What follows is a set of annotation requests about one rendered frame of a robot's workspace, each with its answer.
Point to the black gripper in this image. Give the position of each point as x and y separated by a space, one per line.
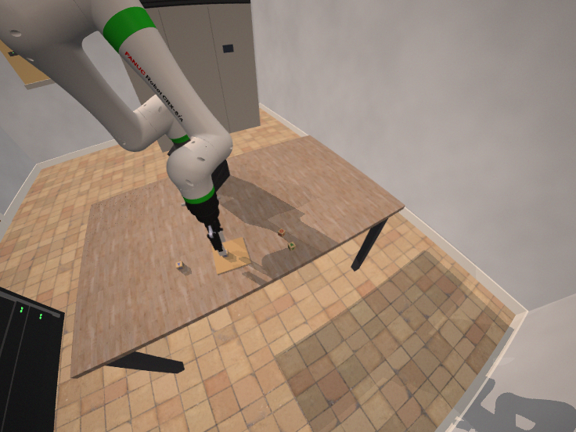
213 230

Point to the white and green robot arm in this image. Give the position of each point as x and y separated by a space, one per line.
49 34

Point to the orange flat mat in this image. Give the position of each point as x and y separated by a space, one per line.
238 256

